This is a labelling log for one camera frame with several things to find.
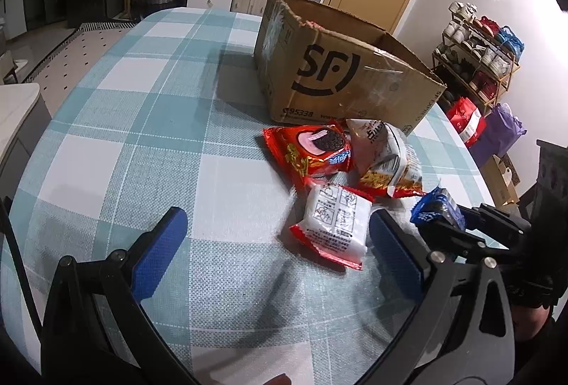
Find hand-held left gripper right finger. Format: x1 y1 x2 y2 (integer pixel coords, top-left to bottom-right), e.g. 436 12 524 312
355 208 515 385

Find red sneakers pair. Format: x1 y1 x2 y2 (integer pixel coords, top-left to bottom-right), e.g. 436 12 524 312
473 16 500 35

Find brown cardboard box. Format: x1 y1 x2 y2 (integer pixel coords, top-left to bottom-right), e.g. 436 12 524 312
254 0 447 132

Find red cookie snack packet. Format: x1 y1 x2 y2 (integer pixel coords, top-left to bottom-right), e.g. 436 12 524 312
262 123 353 190

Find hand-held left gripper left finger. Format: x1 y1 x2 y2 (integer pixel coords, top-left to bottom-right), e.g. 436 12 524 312
41 206 196 385

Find open carton with paper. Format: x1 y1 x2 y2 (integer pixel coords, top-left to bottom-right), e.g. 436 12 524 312
481 154 520 208

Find purple bag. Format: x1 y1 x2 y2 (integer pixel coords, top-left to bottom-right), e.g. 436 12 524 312
468 103 528 168

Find white red-edged snack packet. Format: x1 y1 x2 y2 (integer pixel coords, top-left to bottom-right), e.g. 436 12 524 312
289 183 374 271

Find beige patterned rug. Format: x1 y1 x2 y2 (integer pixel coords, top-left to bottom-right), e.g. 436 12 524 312
22 21 138 84

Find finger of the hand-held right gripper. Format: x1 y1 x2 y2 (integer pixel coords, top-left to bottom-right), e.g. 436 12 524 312
459 202 533 237
421 218 491 262

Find teal plaid tablecloth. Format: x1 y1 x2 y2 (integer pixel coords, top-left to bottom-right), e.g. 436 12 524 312
0 7 498 385

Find blue snack packet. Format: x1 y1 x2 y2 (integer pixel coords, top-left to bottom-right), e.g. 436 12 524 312
410 186 466 230

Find blue sneakers pair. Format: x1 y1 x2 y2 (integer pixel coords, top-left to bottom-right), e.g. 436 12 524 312
495 26 524 53

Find white sneakers pair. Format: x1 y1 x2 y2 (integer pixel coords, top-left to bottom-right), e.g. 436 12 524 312
448 1 477 19

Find metal shoe rack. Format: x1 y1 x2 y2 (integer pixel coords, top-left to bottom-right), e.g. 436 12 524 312
432 2 524 110

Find grey white side cabinet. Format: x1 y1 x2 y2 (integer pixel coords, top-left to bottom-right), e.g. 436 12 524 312
0 83 51 173

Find red shopping bag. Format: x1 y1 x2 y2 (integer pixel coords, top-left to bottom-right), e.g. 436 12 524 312
446 96 486 148

